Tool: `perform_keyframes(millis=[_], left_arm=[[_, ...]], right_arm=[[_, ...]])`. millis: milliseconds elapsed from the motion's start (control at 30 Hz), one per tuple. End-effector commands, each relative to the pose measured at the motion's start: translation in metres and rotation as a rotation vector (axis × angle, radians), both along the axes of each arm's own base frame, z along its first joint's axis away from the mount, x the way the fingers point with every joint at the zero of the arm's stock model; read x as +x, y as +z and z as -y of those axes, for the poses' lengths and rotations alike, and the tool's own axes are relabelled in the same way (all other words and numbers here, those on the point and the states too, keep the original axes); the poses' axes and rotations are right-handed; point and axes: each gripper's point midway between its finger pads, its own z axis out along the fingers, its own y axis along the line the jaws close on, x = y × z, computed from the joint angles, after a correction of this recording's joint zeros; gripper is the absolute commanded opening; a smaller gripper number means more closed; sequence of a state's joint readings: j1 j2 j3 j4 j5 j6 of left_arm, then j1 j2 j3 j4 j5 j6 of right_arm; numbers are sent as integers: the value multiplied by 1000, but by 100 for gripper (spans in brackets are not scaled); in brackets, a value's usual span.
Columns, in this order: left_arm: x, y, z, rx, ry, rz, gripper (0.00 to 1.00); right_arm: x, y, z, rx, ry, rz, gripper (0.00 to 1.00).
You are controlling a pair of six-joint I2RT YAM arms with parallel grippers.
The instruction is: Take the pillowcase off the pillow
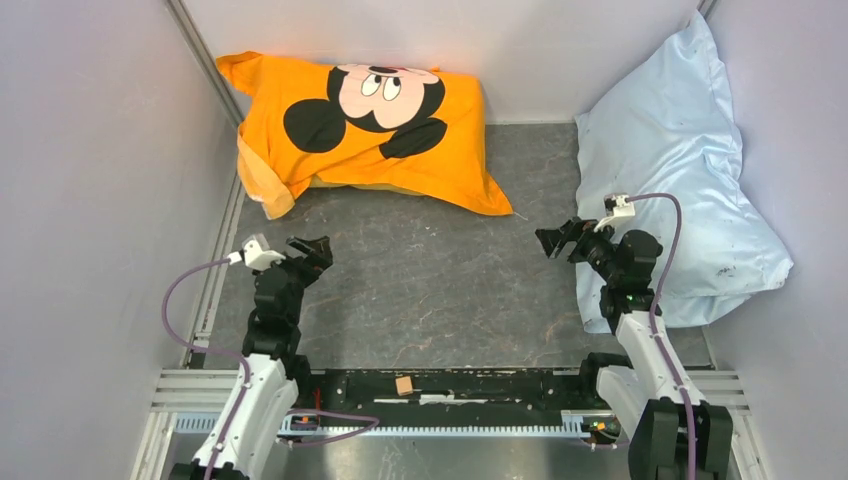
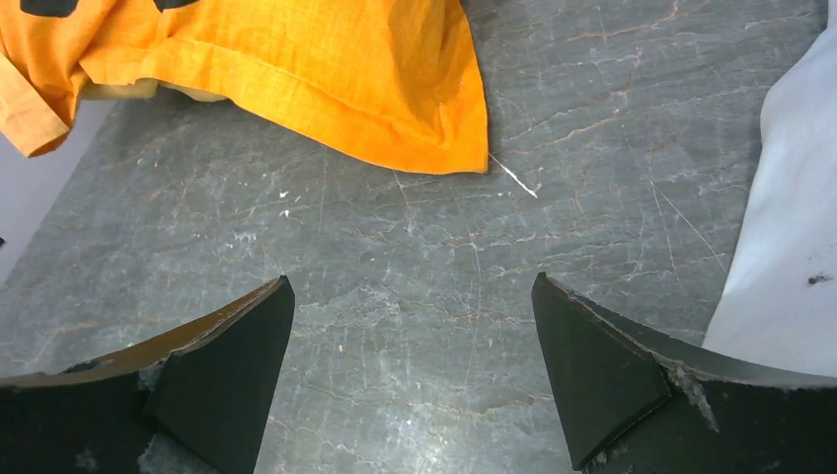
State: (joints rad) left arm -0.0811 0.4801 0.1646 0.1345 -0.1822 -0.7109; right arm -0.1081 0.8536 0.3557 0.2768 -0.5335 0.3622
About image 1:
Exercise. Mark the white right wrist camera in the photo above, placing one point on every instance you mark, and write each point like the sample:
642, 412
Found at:
619, 209

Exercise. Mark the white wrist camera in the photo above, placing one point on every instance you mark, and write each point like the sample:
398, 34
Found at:
256, 254
619, 209

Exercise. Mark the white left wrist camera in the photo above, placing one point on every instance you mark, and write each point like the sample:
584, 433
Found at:
256, 254

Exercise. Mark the small wooden cube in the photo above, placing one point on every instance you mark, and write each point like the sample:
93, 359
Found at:
404, 386

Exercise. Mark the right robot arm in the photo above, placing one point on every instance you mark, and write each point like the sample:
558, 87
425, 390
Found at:
674, 432

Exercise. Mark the light blue pillow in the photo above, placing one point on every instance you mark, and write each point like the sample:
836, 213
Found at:
666, 134

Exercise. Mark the white toothed cable rail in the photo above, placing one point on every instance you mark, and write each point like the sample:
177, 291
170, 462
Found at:
571, 424

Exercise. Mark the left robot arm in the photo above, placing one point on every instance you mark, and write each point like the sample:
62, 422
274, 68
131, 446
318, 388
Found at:
271, 372

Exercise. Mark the orange Mickey Mouse pillowcase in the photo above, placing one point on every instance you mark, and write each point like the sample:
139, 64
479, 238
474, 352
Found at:
408, 130

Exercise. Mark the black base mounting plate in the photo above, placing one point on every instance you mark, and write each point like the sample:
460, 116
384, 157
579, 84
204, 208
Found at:
453, 397

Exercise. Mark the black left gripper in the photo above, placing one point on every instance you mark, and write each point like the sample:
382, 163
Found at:
310, 265

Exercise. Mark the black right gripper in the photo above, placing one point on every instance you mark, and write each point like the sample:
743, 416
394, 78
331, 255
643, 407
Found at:
578, 230

